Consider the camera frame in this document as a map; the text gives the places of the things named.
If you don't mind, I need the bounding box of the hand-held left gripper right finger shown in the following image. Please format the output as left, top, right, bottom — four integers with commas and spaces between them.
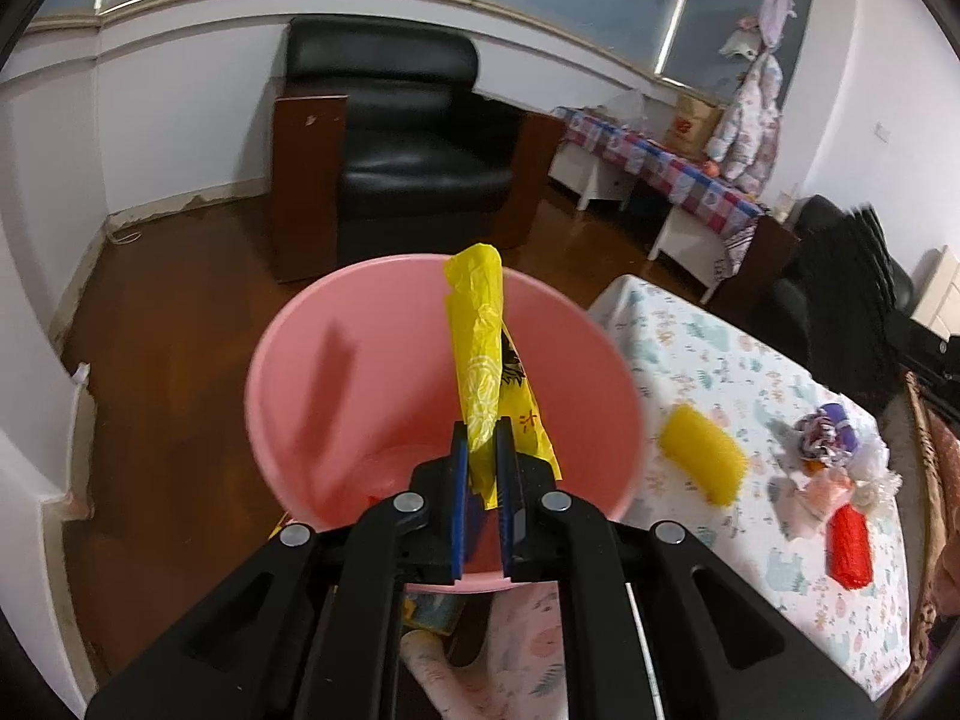
495, 416, 878, 720

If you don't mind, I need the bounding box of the white desk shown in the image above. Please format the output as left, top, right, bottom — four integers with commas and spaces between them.
547, 141, 722, 302

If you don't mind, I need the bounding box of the yellow plastic bag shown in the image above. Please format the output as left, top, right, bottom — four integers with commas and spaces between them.
444, 242, 562, 511

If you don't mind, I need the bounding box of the pink floral cloth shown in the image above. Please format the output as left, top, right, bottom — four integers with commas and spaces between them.
397, 583, 572, 720

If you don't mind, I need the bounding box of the light purple hanging hat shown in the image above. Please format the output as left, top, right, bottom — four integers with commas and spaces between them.
757, 0, 797, 50

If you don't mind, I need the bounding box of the floral tablecloth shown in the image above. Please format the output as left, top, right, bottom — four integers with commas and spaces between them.
587, 274, 912, 698

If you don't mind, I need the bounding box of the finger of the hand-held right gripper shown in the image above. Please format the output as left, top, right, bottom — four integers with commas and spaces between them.
806, 202, 917, 407

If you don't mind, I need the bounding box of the white floral puffer jacket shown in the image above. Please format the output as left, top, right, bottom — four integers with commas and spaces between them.
705, 51, 783, 188

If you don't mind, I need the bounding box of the cream bed headboard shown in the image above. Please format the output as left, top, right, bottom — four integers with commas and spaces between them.
910, 246, 960, 350

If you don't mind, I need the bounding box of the cardboard box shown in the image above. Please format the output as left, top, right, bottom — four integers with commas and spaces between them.
664, 94, 725, 155

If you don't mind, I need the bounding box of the pink plastic bucket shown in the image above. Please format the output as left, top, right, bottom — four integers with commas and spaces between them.
245, 255, 644, 593

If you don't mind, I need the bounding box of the white hanging hat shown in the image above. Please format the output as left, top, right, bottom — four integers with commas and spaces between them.
718, 19, 762, 61

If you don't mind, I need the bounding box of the bed with patterned bedding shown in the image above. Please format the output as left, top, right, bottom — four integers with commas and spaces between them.
885, 371, 960, 691

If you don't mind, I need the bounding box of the white plastic bag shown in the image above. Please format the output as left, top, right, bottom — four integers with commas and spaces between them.
766, 465, 852, 541

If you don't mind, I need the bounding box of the clear plastic bag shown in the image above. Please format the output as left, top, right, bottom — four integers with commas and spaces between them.
600, 88, 647, 125

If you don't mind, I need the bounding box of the red foam net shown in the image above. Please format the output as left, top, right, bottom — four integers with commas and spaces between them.
825, 504, 875, 591

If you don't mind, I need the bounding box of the yellow box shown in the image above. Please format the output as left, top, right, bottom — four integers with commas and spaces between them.
405, 591, 460, 632

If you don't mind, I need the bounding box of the yellow foam net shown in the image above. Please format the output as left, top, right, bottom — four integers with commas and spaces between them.
658, 403, 749, 507

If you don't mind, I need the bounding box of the checkered tablecloth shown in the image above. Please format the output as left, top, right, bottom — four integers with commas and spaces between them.
559, 106, 762, 280

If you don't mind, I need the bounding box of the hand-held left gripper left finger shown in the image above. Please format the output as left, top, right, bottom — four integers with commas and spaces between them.
86, 420, 473, 720

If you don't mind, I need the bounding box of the clear crinkled wrapper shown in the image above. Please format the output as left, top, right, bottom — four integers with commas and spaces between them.
847, 420, 903, 507

